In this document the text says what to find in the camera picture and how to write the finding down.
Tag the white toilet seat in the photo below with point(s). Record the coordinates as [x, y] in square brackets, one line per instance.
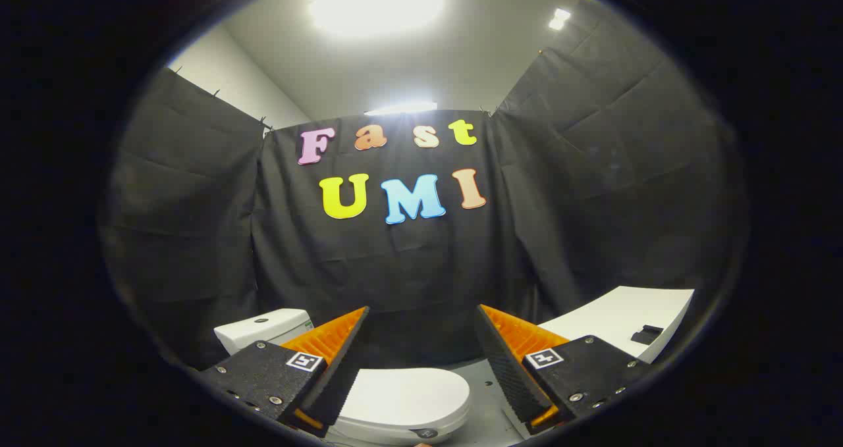
[382, 436]

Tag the small black cabinet fitting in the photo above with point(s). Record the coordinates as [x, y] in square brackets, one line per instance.
[647, 334]

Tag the black backdrop cloth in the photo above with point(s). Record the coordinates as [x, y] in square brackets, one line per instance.
[408, 262]

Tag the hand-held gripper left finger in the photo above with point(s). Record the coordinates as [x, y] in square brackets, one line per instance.
[336, 381]

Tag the small square ceiling light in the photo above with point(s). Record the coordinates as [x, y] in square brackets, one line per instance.
[560, 19]

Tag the white toilet tank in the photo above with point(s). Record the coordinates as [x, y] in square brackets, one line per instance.
[260, 328]

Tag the long ceiling light strip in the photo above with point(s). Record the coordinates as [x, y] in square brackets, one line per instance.
[402, 108]

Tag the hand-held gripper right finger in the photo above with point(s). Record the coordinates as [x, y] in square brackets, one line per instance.
[507, 374]

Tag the large round ceiling light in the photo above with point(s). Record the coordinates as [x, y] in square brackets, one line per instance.
[377, 2]

